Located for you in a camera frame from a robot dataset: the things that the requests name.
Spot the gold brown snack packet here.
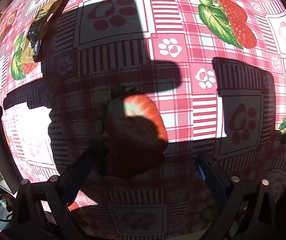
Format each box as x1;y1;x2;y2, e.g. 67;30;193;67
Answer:
20;0;69;64

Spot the pink strawberry checkered tablecloth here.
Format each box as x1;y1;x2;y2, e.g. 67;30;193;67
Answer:
0;0;286;239

